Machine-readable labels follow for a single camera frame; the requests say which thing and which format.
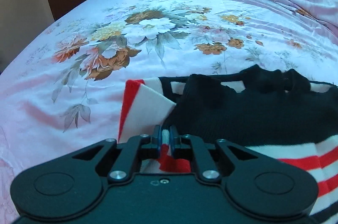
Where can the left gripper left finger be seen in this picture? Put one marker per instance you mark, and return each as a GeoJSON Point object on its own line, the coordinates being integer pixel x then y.
{"type": "Point", "coordinates": [78, 187]}

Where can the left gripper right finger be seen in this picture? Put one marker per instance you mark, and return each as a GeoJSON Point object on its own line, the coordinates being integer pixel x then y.
{"type": "Point", "coordinates": [241, 185]}

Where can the striped white knit sweater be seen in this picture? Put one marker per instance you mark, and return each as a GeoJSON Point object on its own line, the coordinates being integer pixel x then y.
{"type": "Point", "coordinates": [279, 114]}

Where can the floral pink bed sheet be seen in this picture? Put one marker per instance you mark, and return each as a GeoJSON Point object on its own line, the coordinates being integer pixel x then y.
{"type": "Point", "coordinates": [64, 91]}

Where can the pink crumpled blanket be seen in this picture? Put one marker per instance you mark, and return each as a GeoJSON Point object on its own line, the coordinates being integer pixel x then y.
{"type": "Point", "coordinates": [322, 11]}

